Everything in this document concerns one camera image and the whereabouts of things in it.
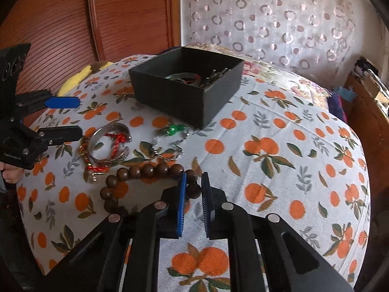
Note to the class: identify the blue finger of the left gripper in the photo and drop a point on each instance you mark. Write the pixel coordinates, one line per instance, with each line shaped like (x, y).
(62, 102)

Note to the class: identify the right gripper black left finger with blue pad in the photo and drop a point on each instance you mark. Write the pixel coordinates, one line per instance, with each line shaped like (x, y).
(170, 210)

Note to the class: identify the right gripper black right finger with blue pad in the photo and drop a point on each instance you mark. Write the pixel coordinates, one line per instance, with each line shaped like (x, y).
(216, 211)

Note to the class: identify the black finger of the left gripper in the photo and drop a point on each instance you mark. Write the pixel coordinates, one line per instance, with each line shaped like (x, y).
(54, 136)

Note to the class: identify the black jewelry box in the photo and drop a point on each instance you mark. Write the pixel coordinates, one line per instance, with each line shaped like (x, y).
(195, 105)

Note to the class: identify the pale green jade bangle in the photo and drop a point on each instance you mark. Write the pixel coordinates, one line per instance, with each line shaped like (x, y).
(186, 78)

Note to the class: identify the person's left hand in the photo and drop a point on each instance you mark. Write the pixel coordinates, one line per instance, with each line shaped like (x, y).
(10, 176)

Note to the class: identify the yellow plush toy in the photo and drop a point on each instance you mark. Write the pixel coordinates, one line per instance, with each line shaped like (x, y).
(77, 78)

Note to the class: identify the silver metal bangle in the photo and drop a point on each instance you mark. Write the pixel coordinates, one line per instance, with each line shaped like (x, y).
(108, 146)

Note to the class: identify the red-brown wooden wardrobe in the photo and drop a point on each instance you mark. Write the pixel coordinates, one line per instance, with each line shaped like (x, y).
(66, 35)

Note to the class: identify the orange print white bedsheet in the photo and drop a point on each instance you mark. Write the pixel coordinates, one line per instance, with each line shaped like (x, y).
(270, 150)

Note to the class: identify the purple blanket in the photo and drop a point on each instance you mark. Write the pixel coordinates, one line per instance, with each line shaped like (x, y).
(335, 106)

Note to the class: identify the blue cloth piece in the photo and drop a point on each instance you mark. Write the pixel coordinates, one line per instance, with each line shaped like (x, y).
(345, 94)

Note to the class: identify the wooden bedside furniture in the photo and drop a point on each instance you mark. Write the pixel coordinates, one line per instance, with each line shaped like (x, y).
(371, 126)

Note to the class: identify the clutter pile on furniture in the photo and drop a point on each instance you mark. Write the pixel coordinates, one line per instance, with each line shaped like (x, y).
(364, 71)

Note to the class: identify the sheer circle pattern curtain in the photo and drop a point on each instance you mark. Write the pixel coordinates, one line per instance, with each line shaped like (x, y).
(308, 37)

